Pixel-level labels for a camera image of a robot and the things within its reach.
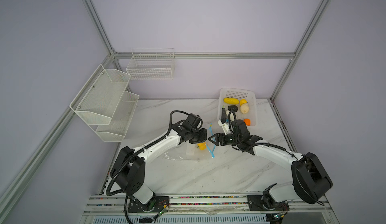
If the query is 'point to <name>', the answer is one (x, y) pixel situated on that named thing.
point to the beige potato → (244, 108)
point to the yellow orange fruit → (202, 145)
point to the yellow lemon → (243, 101)
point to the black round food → (233, 107)
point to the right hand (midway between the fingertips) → (211, 138)
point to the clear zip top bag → (187, 151)
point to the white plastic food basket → (238, 94)
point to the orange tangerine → (247, 121)
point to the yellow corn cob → (231, 101)
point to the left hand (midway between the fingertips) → (207, 139)
